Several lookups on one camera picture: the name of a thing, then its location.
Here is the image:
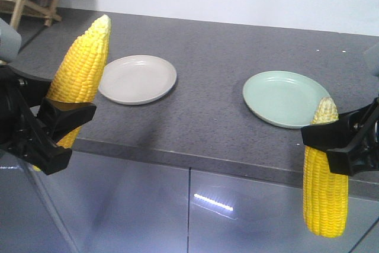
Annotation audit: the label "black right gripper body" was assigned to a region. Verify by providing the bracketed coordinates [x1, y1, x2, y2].
[347, 98, 378, 174]

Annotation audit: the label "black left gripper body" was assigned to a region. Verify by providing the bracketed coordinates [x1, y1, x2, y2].
[1, 65, 52, 166]

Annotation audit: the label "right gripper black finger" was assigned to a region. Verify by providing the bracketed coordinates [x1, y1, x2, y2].
[301, 109, 370, 151]
[326, 150, 359, 176]

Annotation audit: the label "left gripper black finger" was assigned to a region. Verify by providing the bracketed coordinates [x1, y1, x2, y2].
[32, 137, 72, 175]
[37, 98, 96, 142]

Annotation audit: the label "yellow corn cob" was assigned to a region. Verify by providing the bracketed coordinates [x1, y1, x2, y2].
[31, 14, 113, 172]
[302, 96, 349, 239]

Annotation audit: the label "grey lower cabinet doors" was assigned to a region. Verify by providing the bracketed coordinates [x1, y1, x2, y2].
[1, 153, 378, 252]

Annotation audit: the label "wooden rack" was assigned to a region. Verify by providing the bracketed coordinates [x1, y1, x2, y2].
[1, 0, 62, 30]

